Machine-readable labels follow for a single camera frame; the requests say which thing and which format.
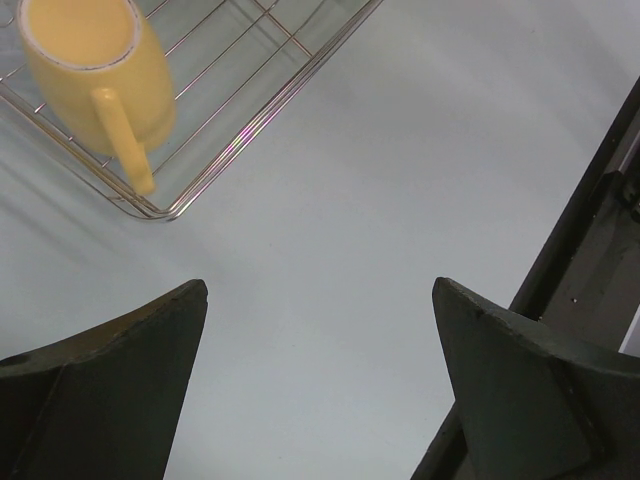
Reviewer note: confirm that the cream yellow handled mug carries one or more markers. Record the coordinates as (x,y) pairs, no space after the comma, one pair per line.
(101,69)

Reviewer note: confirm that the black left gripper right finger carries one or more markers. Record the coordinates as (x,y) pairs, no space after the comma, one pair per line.
(533,403)

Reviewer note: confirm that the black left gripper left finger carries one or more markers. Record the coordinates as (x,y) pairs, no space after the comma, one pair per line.
(104,403)

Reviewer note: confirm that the metal wire dish rack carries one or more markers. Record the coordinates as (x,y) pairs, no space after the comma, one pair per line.
(234,64)

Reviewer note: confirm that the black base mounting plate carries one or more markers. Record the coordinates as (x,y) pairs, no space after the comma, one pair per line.
(585,281)

